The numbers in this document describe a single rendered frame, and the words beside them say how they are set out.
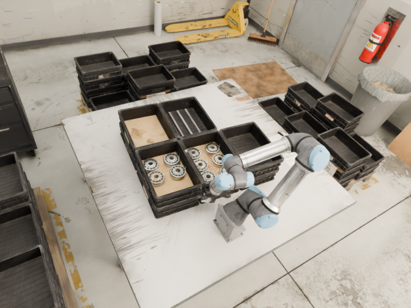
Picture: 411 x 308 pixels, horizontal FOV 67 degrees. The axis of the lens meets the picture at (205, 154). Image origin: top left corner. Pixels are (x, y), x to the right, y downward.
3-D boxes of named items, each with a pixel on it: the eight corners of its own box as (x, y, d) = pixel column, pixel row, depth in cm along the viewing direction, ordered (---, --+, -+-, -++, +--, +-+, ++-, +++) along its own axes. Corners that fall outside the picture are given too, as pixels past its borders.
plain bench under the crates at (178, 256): (318, 246, 270) (357, 201, 219) (147, 352, 201) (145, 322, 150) (219, 129, 355) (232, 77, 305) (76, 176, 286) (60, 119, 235)
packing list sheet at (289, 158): (312, 157, 243) (312, 157, 242) (290, 167, 233) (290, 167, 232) (285, 131, 260) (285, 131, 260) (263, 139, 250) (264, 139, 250)
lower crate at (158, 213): (200, 206, 199) (202, 195, 190) (155, 220, 188) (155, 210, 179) (176, 161, 222) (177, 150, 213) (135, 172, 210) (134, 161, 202)
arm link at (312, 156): (258, 214, 180) (319, 140, 161) (270, 234, 168) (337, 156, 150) (243, 210, 173) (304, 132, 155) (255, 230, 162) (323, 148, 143)
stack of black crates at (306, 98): (318, 124, 364) (331, 101, 339) (300, 131, 351) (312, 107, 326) (296, 104, 385) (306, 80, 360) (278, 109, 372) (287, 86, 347)
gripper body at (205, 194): (199, 186, 165) (205, 179, 154) (214, 186, 167) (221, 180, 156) (200, 200, 162) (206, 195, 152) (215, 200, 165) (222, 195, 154)
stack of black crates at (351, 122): (347, 146, 343) (368, 114, 309) (326, 156, 328) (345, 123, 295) (319, 123, 365) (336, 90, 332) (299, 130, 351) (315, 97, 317)
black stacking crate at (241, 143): (279, 170, 214) (285, 159, 206) (243, 182, 203) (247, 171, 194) (250, 132, 237) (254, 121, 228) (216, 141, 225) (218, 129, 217)
